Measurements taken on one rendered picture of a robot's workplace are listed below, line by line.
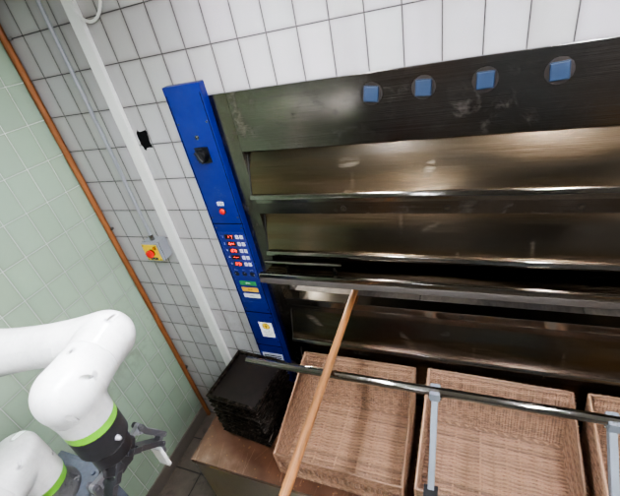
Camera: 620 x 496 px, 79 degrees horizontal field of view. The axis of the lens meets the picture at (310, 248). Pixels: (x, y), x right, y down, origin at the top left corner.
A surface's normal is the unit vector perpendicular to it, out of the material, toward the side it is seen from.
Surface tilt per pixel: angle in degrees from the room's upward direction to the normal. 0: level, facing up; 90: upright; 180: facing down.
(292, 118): 90
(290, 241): 70
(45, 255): 90
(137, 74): 90
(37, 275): 90
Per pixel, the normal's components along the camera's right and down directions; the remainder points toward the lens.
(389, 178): -0.37, 0.24
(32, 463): 0.97, -0.16
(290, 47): -0.32, 0.56
